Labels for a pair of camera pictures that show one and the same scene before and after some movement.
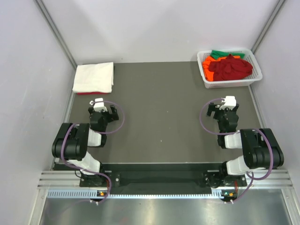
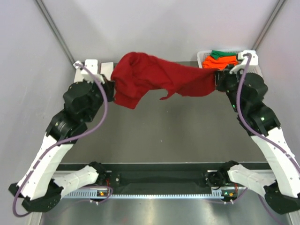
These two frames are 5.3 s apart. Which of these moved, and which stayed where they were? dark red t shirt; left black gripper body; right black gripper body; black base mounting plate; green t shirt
Moved: left black gripper body; dark red t shirt; right black gripper body
Stayed: green t shirt; black base mounting plate
